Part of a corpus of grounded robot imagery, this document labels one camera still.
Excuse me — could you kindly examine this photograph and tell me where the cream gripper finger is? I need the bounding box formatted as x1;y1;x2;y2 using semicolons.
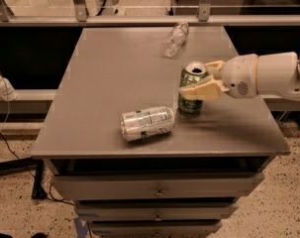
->
179;75;230;101
206;60;225;79

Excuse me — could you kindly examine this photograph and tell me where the black metal stand leg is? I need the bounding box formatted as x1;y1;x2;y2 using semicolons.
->
0;158;48;200

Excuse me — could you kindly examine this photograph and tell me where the black floor cable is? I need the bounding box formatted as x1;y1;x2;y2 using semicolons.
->
0;121;75;206

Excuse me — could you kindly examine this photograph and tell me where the metal window rail frame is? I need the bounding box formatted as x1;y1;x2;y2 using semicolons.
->
0;0;300;26

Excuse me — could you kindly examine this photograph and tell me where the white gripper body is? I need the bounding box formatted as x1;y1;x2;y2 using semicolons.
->
222;54;258;98

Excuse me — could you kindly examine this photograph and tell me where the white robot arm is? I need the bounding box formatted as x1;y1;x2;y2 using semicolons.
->
179;52;300;101

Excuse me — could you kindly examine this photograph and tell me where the grey drawer cabinet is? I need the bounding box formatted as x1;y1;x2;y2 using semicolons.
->
32;27;289;236

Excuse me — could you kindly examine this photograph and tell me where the top grey drawer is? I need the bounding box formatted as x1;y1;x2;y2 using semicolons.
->
52;173;264;200

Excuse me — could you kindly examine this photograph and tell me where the grey drawer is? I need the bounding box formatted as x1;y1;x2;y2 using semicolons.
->
90;220;222;236
76;202;238;221
52;173;264;200

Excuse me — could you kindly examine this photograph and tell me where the green soda can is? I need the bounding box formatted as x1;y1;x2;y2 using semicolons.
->
178;61;209;114

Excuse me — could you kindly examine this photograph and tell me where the clear plastic water bottle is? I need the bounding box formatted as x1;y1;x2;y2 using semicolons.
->
160;21;189;58

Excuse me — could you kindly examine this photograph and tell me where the middle grey drawer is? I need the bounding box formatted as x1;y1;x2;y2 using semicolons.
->
76;202;238;221

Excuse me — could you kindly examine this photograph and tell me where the white 7up can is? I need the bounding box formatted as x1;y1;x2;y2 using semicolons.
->
121;106;175;142

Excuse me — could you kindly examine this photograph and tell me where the bottom grey drawer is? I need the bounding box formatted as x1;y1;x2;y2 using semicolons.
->
90;220;222;236

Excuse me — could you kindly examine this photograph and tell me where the white power plug adapter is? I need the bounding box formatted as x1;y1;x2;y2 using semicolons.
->
0;74;18;102

